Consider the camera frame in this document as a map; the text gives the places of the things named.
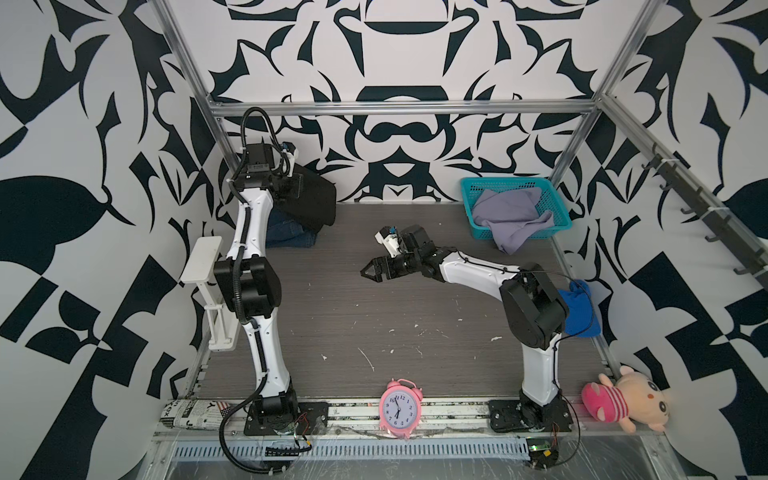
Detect black garment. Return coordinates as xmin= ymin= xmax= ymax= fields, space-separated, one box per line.
xmin=276 ymin=165 xmax=337 ymax=233

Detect dark blue denim skirt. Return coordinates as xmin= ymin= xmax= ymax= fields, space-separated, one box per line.
xmin=266 ymin=209 xmax=317 ymax=248

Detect lavender garment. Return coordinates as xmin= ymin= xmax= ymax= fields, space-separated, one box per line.
xmin=471 ymin=187 xmax=555 ymax=255

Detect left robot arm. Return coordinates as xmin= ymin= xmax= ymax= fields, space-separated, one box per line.
xmin=213 ymin=142 xmax=299 ymax=435

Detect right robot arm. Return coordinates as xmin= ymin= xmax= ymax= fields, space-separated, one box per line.
xmin=360 ymin=225 xmax=574 ymax=433

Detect teal plastic basket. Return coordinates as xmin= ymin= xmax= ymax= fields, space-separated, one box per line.
xmin=460 ymin=176 xmax=572 ymax=240

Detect pink alarm clock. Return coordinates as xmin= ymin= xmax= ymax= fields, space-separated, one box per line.
xmin=379 ymin=379 xmax=424 ymax=439

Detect white box on stand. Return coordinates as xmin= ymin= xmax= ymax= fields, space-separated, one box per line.
xmin=181 ymin=236 xmax=240 ymax=352

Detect bright blue cloth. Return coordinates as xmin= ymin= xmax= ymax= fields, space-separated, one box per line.
xmin=559 ymin=280 xmax=601 ymax=338

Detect small green circuit board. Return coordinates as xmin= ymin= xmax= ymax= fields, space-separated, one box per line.
xmin=526 ymin=438 xmax=559 ymax=470

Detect rolled newspaper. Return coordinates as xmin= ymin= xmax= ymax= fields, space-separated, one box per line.
xmin=159 ymin=399 xmax=233 ymax=431

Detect pink plush pig toy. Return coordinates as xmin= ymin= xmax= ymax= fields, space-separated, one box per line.
xmin=581 ymin=366 xmax=670 ymax=433

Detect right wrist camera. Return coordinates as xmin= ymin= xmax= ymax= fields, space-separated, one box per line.
xmin=374 ymin=226 xmax=402 ymax=258

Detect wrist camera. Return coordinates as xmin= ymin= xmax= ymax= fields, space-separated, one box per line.
xmin=280 ymin=142 xmax=296 ymax=177
xmin=374 ymin=226 xmax=402 ymax=258

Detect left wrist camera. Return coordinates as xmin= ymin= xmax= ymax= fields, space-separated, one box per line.
xmin=280 ymin=142 xmax=296 ymax=177

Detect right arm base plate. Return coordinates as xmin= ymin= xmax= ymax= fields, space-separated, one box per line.
xmin=488 ymin=397 xmax=573 ymax=433

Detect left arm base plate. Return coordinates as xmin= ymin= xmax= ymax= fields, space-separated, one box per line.
xmin=244 ymin=402 xmax=330 ymax=436

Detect black corrugated cable hose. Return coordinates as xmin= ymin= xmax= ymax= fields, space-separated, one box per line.
xmin=218 ymin=106 xmax=301 ymax=476

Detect white slotted cable duct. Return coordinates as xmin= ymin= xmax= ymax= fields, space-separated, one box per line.
xmin=172 ymin=437 xmax=530 ymax=462

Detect black coat hook rail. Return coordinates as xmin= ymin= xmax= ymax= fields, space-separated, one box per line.
xmin=643 ymin=142 xmax=767 ymax=290

